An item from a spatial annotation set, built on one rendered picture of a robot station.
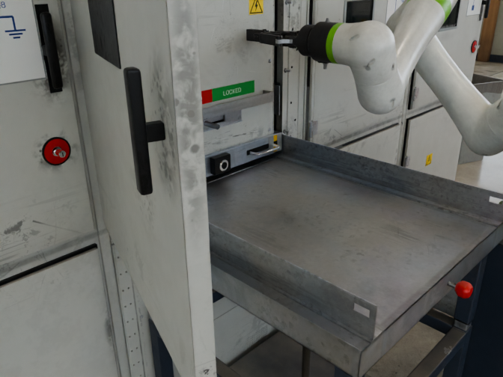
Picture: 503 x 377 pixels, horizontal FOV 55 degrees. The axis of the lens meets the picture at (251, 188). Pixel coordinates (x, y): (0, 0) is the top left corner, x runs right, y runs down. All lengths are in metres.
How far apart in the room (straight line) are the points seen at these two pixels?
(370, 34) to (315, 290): 0.56
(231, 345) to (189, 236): 1.20
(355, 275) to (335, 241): 0.13
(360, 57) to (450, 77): 0.52
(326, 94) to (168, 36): 1.20
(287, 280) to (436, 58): 0.92
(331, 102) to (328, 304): 0.97
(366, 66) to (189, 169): 0.67
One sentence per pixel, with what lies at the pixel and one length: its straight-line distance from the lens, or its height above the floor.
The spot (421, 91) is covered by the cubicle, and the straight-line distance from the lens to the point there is 2.25.
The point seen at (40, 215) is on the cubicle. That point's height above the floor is 0.92.
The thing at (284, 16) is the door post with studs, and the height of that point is 1.27.
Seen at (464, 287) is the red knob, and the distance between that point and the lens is 1.01.
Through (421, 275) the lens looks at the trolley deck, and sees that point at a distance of 0.99.
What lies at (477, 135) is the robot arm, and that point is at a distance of 1.54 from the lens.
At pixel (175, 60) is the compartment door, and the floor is 1.30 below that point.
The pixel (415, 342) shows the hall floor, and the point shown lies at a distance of 2.17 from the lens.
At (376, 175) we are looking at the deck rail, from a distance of 1.36.
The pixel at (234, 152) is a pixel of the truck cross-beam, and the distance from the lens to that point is 1.40.
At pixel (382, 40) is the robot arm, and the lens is 1.10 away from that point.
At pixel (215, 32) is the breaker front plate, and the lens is 1.30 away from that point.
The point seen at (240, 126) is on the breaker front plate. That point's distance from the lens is 1.41.
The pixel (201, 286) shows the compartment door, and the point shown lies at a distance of 0.59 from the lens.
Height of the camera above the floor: 1.37
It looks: 24 degrees down
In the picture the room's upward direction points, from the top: 1 degrees counter-clockwise
